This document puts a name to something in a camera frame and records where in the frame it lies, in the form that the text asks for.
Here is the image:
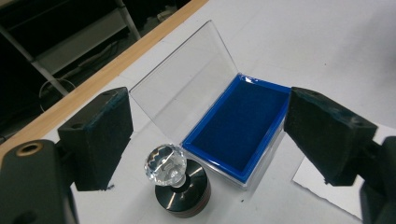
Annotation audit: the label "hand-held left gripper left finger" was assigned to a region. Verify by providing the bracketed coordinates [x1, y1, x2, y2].
[57, 86, 135, 192]

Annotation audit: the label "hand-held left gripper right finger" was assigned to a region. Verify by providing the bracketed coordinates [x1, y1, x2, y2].
[283, 86, 379, 188]

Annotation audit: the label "shiny silver metal object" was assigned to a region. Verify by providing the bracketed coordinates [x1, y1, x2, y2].
[143, 143, 189, 189]

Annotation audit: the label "blue ink pad clear case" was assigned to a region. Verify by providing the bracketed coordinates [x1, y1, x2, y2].
[128, 20, 292, 191]

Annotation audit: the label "white paper sheet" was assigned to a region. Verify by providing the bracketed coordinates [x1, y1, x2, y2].
[291, 124, 396, 221]

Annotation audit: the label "white power strip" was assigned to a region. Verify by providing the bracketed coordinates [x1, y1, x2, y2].
[156, 4, 180, 22]

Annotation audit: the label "white floor cable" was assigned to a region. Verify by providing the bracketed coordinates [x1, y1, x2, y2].
[38, 77, 77, 112]

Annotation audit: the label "white metal frame desk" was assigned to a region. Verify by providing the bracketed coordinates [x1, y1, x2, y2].
[0, 0, 142, 98]

